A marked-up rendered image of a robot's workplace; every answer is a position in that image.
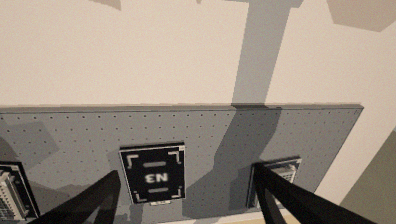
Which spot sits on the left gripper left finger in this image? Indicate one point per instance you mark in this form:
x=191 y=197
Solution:
x=76 y=210

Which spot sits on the white multi-well plate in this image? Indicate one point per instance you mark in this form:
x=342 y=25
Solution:
x=284 y=172
x=11 y=205

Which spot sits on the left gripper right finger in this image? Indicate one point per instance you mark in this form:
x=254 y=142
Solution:
x=305 y=206

